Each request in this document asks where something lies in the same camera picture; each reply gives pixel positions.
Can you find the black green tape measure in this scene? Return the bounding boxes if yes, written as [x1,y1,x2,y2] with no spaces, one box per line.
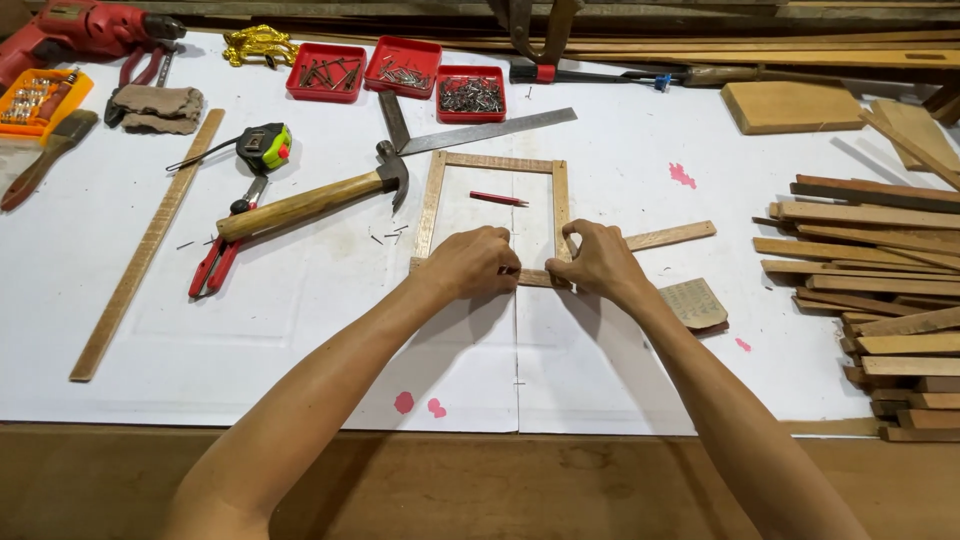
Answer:
[165,121,294,178]

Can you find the short wooden frame strip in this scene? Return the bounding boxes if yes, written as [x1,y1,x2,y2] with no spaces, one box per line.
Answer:
[408,256,576,291]

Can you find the wooden handled claw hammer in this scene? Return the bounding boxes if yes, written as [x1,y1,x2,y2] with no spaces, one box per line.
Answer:
[216,139,411,243]

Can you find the flat wooden block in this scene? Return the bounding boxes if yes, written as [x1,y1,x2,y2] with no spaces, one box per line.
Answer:
[720,79,866,137]

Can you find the pile of wooden strips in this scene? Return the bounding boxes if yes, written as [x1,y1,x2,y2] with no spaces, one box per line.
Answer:
[751,173,960,444]

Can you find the brown sandpaper piece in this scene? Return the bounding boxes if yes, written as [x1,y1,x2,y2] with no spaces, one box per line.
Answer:
[657,277,730,336]

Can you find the red handled pincers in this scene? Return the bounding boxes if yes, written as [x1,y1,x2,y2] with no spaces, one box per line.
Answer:
[186,175,270,302]

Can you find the brown cloth glove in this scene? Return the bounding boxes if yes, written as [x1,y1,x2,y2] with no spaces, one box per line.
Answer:
[111,83,206,137]

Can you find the orange screwdriver bit box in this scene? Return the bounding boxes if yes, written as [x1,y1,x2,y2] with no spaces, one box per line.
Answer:
[0,66,96,144]

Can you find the leaning wooden boards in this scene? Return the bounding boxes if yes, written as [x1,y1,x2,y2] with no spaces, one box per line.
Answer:
[858,82,960,192]

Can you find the rusty metal clamp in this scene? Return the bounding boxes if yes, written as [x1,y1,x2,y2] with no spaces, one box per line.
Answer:
[486,0,588,66]

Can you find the stack of long planks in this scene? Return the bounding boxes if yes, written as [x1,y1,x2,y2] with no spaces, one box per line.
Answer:
[180,0,960,73]

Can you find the red tray full of nails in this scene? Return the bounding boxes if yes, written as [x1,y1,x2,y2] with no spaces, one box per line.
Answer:
[435,63,509,125]

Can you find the person's left hand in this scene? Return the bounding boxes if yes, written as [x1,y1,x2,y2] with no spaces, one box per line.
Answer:
[416,225,523,303]

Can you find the black red hand tool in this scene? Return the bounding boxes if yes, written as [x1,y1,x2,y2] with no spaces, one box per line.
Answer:
[508,57,673,93]

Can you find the person's right hand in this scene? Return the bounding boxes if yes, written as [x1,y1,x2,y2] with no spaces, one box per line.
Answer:
[545,219,656,303]

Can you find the red electric drill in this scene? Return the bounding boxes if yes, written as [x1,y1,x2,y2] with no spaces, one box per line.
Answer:
[0,0,188,93]

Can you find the wooden handled tool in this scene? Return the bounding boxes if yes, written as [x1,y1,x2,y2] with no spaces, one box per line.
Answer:
[681,63,847,88]

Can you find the long wooden strip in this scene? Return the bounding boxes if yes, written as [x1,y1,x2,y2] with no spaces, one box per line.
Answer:
[68,108,227,383]

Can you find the red tray with few nails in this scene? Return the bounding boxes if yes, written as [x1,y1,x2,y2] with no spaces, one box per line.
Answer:
[363,34,444,101]

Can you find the loose small nails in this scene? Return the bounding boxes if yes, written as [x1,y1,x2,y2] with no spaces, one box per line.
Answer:
[175,223,411,251]

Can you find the white paper sheet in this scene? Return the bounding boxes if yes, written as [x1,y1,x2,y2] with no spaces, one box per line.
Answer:
[512,71,960,438]

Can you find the light wooden strip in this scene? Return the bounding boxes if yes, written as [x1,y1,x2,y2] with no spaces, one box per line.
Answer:
[621,219,718,253]

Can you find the red tray with dark nails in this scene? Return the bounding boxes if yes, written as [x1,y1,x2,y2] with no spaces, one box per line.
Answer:
[285,41,369,105]

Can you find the unfinished wooden frame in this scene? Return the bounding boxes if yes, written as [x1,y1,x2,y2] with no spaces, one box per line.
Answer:
[413,150,576,264]

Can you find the red handled pliers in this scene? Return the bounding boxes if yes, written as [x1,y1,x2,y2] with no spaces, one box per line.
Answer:
[103,43,180,129]

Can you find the red pencil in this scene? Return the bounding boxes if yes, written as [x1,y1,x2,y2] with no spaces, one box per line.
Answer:
[469,190,530,207]

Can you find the metal try square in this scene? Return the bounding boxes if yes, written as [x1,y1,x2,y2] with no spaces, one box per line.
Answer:
[376,89,579,158]

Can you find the brown handled paintbrush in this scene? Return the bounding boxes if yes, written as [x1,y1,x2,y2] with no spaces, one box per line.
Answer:
[0,108,101,213]

